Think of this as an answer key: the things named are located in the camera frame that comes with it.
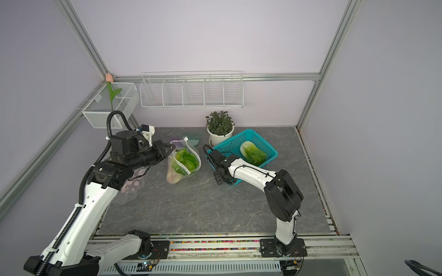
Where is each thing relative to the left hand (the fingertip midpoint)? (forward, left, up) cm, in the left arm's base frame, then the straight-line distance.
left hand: (176, 147), depth 67 cm
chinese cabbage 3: (+11, -35, -23) cm, 43 cm away
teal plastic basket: (+22, -25, -30) cm, 45 cm away
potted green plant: (+27, -18, -18) cm, 37 cm away
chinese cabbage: (-4, +2, -11) cm, 12 cm away
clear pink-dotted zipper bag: (+5, -4, -7) cm, 10 cm away
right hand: (+1, -19, -27) cm, 33 cm away
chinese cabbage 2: (+1, -3, -10) cm, 11 cm away
